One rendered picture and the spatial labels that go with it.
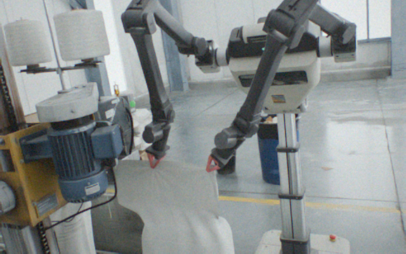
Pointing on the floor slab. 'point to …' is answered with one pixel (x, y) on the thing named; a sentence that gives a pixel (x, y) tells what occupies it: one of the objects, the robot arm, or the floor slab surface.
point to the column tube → (22, 235)
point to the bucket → (229, 166)
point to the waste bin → (269, 135)
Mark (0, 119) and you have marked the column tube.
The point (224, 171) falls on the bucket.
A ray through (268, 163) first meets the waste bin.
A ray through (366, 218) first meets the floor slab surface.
